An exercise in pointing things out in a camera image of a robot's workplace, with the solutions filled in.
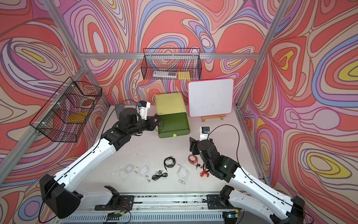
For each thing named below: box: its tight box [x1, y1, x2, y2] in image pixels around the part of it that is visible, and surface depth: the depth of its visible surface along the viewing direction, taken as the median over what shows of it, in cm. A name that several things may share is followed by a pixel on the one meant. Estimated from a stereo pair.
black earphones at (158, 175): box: [151, 169, 169, 181], surface depth 84 cm
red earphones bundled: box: [199, 165, 210, 178], surface depth 84 cm
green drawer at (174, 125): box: [158, 112, 191, 139], surface depth 87 cm
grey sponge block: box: [114, 103, 125, 119], surface depth 117 cm
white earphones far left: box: [110, 163, 139, 181], surface depth 86 cm
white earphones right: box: [176, 163, 190, 185], surface depth 85 cm
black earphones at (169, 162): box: [163, 155, 177, 172], surface depth 90 cm
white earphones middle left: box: [133, 165, 151, 183], surface depth 86 cm
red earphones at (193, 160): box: [187, 154, 203, 170], surface depth 90 cm
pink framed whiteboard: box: [187, 78, 235, 119], surface depth 104 cm
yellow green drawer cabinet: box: [155, 92, 189, 123], surface depth 93 cm
